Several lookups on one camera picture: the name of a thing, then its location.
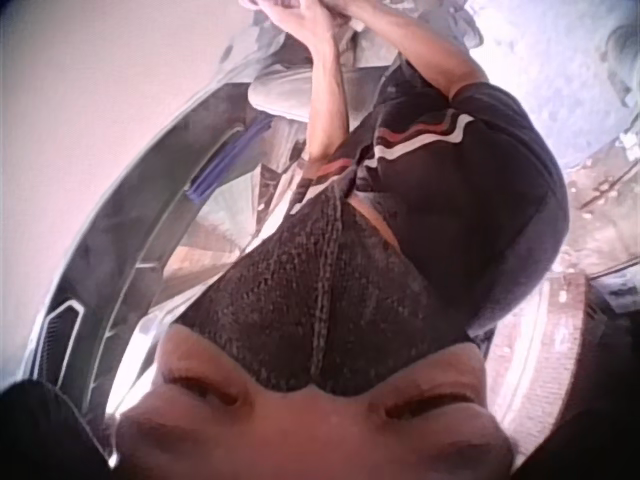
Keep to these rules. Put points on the person's left hand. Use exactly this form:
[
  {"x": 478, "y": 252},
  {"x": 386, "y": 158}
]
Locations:
[{"x": 305, "y": 27}]

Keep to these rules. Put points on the person's right hand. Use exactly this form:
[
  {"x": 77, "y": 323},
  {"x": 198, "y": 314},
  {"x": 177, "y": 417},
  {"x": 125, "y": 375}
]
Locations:
[{"x": 345, "y": 6}]

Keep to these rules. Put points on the grey vehicle seat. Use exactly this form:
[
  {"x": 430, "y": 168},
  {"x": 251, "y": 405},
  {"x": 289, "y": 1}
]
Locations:
[{"x": 280, "y": 95}]

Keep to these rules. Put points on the blue vehicle part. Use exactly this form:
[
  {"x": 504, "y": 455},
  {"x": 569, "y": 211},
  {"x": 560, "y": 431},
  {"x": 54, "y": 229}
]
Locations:
[{"x": 215, "y": 165}]

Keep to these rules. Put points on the dark curved vehicle panel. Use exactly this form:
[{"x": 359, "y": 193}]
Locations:
[{"x": 100, "y": 240}]

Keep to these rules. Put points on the red brick ledge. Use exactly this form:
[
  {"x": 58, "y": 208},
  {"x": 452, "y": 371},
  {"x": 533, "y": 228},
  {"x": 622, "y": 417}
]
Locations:
[{"x": 550, "y": 330}]

